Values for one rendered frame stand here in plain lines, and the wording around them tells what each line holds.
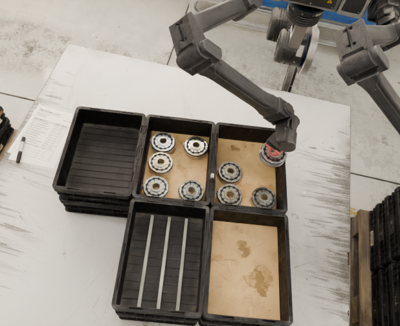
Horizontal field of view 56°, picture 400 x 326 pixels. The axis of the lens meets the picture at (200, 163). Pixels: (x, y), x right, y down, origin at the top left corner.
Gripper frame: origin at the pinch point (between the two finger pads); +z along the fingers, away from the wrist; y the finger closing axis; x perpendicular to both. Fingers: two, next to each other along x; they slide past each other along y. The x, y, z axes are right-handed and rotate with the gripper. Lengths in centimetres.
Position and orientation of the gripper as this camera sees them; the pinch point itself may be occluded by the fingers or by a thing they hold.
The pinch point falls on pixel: (274, 150)
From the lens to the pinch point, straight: 147.7
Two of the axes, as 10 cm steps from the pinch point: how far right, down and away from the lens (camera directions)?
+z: -1.2, 5.0, 8.6
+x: -7.2, -6.4, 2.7
